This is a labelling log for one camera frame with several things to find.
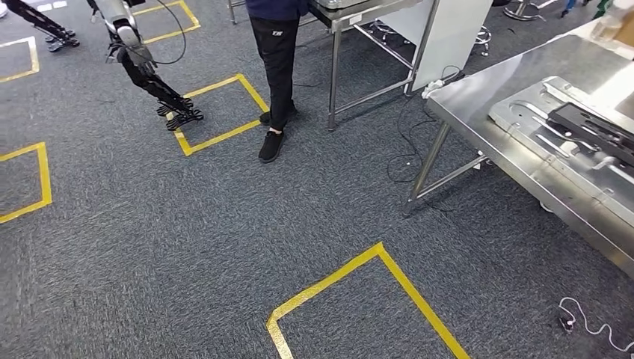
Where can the black plastic licence plate bracket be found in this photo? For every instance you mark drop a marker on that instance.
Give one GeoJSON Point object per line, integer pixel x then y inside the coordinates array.
{"type": "Point", "coordinates": [584, 119]}

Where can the stainless steel workbench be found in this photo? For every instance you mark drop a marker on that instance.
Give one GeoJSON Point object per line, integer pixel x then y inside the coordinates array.
{"type": "Point", "coordinates": [470, 114]}

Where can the yellow floor tape square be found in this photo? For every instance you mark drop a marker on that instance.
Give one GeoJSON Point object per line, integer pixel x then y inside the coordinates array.
{"type": "Point", "coordinates": [327, 281]}

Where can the person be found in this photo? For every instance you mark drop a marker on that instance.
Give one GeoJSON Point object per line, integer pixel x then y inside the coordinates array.
{"type": "Point", "coordinates": [277, 59]}

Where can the white power strip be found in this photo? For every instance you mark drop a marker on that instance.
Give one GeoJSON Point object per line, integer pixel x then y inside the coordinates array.
{"type": "Point", "coordinates": [433, 88]}

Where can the white partition panel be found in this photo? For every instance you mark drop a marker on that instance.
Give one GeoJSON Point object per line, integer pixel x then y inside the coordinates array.
{"type": "Point", "coordinates": [446, 39]}

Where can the stamped sheet metal panel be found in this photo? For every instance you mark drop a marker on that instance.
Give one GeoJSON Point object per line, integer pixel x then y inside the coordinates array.
{"type": "Point", "coordinates": [520, 116]}

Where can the chrome stool base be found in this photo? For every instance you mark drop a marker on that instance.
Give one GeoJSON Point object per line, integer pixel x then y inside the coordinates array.
{"type": "Point", "coordinates": [483, 37]}
{"type": "Point", "coordinates": [520, 10]}

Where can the clear plastic bottle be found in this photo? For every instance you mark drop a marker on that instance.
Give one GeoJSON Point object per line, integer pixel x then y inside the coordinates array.
{"type": "Point", "coordinates": [609, 25]}

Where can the brown cardboard box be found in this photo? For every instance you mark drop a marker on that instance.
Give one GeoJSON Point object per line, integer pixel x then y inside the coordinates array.
{"type": "Point", "coordinates": [626, 34]}

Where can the steel frame side table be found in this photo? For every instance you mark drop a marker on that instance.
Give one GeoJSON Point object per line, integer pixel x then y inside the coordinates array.
{"type": "Point", "coordinates": [336, 74]}

